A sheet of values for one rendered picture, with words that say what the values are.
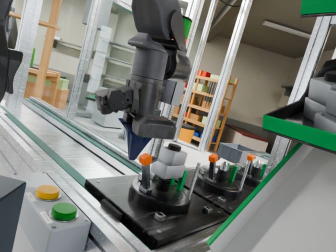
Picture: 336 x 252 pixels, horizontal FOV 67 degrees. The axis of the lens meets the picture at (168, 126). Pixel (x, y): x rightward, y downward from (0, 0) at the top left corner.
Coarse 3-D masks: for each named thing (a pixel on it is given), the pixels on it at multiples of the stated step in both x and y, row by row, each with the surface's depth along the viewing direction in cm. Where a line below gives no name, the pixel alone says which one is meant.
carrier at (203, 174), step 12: (204, 168) 79; (216, 168) 89; (204, 180) 72; (216, 180) 75; (228, 180) 78; (192, 192) 68; (204, 192) 68; (216, 192) 70; (228, 192) 69; (240, 192) 72; (216, 204) 63; (228, 204) 64
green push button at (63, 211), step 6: (60, 204) 43; (66, 204) 43; (72, 204) 44; (54, 210) 41; (60, 210) 41; (66, 210) 42; (72, 210) 42; (54, 216) 41; (60, 216) 40; (66, 216) 41; (72, 216) 42
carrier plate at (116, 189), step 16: (128, 176) 64; (96, 192) 53; (112, 192) 53; (128, 192) 55; (128, 208) 48; (144, 208) 50; (192, 208) 56; (128, 224) 46; (144, 224) 44; (160, 224) 46; (176, 224) 47; (192, 224) 49; (208, 224) 52; (144, 240) 43; (160, 240) 41
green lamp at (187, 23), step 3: (183, 18) 70; (183, 21) 70; (186, 21) 71; (189, 21) 71; (183, 24) 71; (186, 24) 71; (189, 24) 72; (186, 27) 71; (189, 27) 72; (186, 30) 71; (186, 33) 72; (186, 36) 72; (186, 39) 73
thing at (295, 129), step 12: (324, 72) 42; (288, 108) 38; (300, 108) 40; (264, 120) 35; (276, 120) 34; (288, 120) 38; (300, 120) 38; (276, 132) 35; (288, 132) 33; (300, 132) 32; (312, 132) 30; (324, 132) 29; (312, 144) 31; (324, 144) 30
